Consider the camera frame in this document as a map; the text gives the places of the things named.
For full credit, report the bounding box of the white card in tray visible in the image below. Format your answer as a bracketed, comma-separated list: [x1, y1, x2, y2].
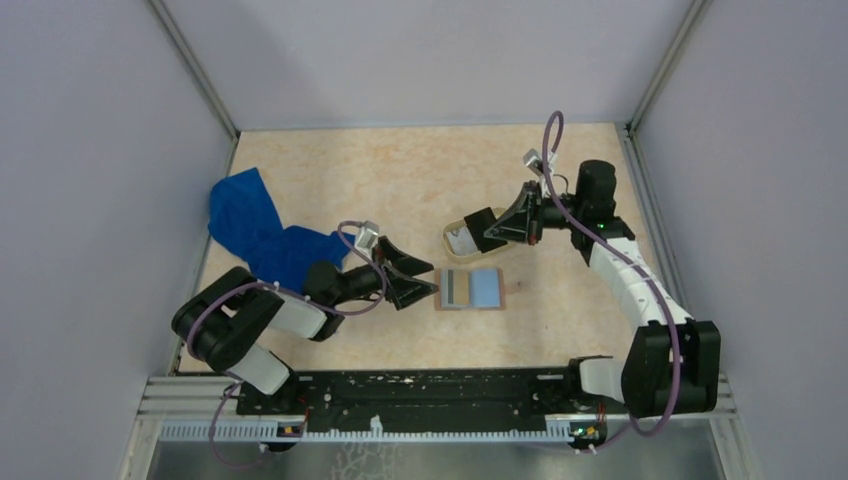
[447, 226, 479, 257]

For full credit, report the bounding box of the blue cloth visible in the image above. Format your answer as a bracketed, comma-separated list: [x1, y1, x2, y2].
[208, 168, 355, 294]

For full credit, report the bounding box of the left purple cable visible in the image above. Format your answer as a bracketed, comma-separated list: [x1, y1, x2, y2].
[185, 220, 392, 469]

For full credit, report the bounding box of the tan leather card holder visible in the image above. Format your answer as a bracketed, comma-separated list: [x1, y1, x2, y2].
[434, 268, 506, 311]

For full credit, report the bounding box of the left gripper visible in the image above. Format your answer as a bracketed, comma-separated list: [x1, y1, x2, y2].
[330, 236, 439, 309]

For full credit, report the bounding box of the black card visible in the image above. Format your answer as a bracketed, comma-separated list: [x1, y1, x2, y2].
[463, 207, 509, 254]

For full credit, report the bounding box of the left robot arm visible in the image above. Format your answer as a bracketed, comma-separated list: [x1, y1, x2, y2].
[171, 236, 439, 414]

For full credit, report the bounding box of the aluminium frame rail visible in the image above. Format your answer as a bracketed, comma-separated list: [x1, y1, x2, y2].
[135, 374, 740, 445]

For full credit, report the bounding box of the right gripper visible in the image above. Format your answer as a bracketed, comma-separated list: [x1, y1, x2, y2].
[484, 180, 585, 246]

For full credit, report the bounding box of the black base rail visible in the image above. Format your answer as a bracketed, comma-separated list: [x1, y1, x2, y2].
[236, 367, 624, 434]

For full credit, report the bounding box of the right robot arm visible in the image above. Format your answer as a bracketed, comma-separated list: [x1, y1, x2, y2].
[484, 153, 721, 419]

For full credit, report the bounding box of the beige oval tray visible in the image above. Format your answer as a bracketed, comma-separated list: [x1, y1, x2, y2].
[442, 219, 515, 264]

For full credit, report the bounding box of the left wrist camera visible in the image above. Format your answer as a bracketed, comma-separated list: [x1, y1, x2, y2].
[354, 221, 380, 254]

